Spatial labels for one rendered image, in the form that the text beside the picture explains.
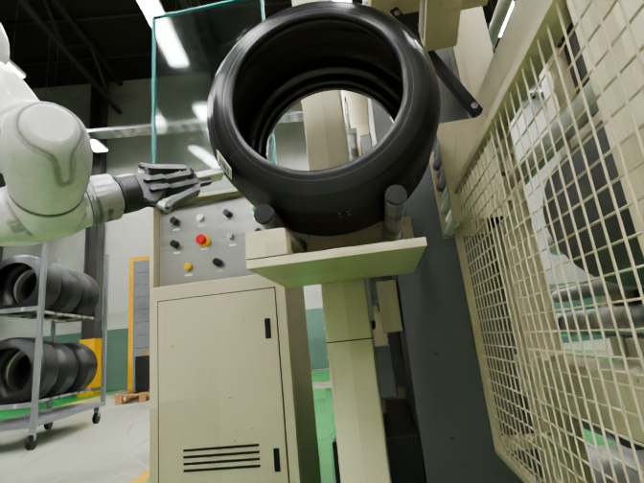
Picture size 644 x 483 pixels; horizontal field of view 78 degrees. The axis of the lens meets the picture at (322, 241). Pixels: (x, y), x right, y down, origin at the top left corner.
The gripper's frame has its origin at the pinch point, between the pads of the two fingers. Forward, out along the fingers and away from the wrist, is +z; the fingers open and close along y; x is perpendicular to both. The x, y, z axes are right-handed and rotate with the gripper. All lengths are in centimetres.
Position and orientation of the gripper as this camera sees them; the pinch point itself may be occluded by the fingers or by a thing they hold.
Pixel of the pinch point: (208, 176)
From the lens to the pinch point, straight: 95.9
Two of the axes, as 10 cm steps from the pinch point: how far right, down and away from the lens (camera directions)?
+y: 5.8, 7.7, -2.7
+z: 6.9, -2.9, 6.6
